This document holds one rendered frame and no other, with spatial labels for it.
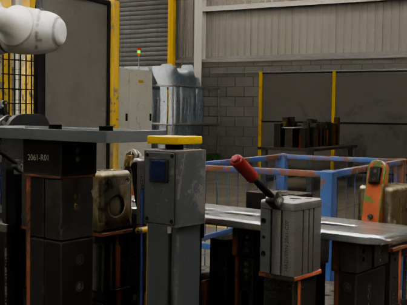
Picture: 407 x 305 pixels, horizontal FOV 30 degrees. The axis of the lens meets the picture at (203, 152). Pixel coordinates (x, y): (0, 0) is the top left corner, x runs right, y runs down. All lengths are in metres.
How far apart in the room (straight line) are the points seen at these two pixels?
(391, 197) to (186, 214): 0.49
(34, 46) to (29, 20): 0.07
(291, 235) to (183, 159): 0.21
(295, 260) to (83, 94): 4.14
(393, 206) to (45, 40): 0.94
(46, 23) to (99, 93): 3.47
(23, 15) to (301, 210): 0.99
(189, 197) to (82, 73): 4.14
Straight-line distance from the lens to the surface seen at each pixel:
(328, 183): 3.35
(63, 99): 5.04
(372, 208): 1.46
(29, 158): 1.31
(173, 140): 1.09
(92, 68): 5.31
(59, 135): 1.20
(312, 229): 1.21
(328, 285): 2.24
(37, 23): 1.92
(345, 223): 1.38
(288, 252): 1.17
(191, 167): 1.10
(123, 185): 1.47
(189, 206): 1.10
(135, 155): 1.83
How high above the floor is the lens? 1.19
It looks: 3 degrees down
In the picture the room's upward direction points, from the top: 1 degrees clockwise
